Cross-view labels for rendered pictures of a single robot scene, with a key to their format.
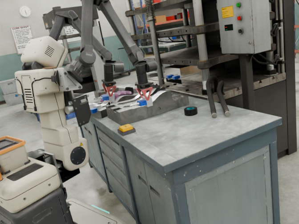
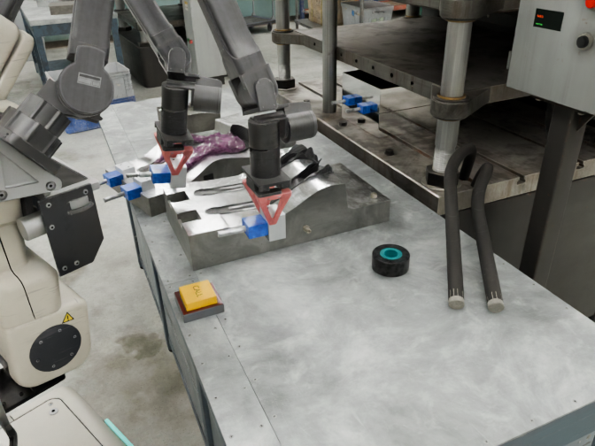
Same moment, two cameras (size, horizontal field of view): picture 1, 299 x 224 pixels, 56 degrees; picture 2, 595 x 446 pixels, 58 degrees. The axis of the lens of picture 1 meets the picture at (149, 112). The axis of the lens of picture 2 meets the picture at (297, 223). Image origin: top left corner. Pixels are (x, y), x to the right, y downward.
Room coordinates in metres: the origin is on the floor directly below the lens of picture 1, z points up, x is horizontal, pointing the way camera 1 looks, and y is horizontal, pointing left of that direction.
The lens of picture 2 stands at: (0.67, -0.07, 1.46)
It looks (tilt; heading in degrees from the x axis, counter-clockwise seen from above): 29 degrees down; 1
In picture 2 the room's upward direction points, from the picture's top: 2 degrees counter-clockwise
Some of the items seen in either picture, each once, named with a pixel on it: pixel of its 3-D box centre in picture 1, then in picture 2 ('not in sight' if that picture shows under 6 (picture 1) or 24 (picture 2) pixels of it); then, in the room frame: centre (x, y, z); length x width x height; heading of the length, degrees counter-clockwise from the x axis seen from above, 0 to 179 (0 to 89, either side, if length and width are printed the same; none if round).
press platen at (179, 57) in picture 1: (198, 60); (431, 67); (2.75, -0.56, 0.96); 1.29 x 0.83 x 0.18; 24
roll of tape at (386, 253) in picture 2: (190, 111); (390, 260); (1.63, -0.25, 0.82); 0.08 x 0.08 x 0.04
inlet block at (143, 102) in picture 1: (140, 103); (250, 227); (1.58, 0.04, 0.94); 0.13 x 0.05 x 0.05; 114
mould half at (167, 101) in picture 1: (146, 102); (275, 196); (1.85, 0.01, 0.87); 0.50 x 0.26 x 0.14; 114
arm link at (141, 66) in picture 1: (141, 69); (266, 132); (1.60, 0.00, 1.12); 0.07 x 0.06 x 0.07; 121
